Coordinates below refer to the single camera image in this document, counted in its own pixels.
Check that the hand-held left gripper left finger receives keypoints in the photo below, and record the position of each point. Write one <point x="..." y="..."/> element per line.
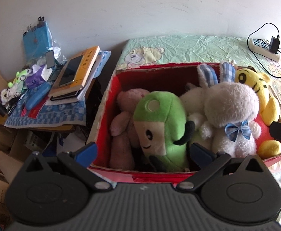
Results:
<point x="87" y="152"/>

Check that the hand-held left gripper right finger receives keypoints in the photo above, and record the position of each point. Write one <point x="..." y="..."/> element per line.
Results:
<point x="199" y="154"/>

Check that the pink teddy bear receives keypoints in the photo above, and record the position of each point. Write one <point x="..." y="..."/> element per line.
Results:
<point x="123" y="125"/>

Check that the green mustache plush toy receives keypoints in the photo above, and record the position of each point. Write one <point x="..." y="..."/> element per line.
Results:
<point x="159" y="115"/>

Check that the pale bunny plush toy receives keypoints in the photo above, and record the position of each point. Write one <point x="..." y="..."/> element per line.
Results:
<point x="227" y="105"/>

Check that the yellow tiger plush toy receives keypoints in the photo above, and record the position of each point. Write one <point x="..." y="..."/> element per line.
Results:
<point x="251" y="79"/>

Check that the red cardboard box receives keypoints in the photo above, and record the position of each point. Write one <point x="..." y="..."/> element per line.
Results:
<point x="155" y="77"/>

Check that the blue checked cloth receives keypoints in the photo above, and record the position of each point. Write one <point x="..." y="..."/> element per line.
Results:
<point x="54" y="115"/>

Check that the black notebook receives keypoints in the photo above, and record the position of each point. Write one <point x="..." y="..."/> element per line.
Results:
<point x="66" y="96"/>

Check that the red envelope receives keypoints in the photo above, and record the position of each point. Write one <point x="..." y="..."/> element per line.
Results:
<point x="34" y="112"/>

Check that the blue glasses case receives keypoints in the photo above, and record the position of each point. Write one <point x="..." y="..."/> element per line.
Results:
<point x="37" y="96"/>

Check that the black smartphone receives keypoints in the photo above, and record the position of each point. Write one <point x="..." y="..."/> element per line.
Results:
<point x="69" y="72"/>

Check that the black charger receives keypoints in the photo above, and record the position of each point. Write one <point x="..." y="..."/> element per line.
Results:
<point x="274" y="44"/>

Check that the pile of cardboard boxes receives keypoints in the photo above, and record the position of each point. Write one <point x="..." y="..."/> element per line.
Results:
<point x="1" y="134"/>

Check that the white power strip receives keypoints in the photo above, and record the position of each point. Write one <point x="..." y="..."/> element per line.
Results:
<point x="258" y="44"/>

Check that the purple tissue pack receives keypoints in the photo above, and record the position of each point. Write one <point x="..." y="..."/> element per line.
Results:
<point x="36" y="79"/>

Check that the yellow book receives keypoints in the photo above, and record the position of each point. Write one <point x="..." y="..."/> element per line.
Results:
<point x="87" y="60"/>

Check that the blue white booklet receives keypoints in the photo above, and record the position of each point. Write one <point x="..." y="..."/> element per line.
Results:
<point x="103" y="57"/>

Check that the small white panda toy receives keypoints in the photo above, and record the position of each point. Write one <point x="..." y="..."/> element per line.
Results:
<point x="5" y="95"/>

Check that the standing black phone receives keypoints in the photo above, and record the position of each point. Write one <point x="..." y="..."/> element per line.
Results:
<point x="50" y="59"/>

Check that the small green frog toy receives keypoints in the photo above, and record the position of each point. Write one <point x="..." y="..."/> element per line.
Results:
<point x="21" y="75"/>

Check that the blue plastic bag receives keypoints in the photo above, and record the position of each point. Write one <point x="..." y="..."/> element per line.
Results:
<point x="36" y="41"/>

